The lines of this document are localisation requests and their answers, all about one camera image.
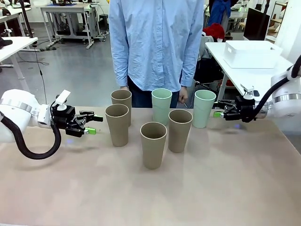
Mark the small white side table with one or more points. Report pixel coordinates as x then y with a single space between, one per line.
16 47

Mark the person's right hand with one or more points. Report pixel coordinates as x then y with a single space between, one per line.
125 88

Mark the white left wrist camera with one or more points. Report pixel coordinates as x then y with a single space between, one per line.
63 97

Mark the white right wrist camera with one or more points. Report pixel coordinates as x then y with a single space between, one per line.
249 91

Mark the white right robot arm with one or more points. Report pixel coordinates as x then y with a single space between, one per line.
285 94

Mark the black computer monitor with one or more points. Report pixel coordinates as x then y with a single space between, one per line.
256 23

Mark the blue jacket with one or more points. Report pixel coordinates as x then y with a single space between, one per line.
219 11

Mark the black vertical pole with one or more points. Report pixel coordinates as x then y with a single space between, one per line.
26 21

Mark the grey metal workbench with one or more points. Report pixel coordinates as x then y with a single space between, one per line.
65 10

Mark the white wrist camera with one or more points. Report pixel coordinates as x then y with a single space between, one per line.
249 91
63 97

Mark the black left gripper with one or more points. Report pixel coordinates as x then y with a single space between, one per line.
67 117

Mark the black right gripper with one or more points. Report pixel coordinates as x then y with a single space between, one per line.
245 109

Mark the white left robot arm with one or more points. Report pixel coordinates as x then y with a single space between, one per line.
16 110

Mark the person's right forearm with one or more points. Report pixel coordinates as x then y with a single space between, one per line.
120 68

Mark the black object on table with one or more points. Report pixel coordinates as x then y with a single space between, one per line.
5 43

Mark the light green cup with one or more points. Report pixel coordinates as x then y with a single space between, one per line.
161 110
203 115

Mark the person's left forearm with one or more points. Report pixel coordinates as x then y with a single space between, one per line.
191 68

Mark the person in light blue shirt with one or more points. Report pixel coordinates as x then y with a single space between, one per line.
155 42

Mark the red cloth item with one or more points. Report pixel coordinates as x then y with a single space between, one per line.
214 30

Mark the brown cup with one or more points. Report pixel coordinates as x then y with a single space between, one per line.
122 100
117 131
179 136
153 153

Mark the white plastic basket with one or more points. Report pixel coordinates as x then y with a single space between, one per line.
251 53

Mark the large white side table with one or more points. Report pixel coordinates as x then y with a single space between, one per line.
249 77

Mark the thin grey pen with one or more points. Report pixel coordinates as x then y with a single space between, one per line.
185 104

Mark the person's left hand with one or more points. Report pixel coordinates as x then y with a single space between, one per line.
184 95

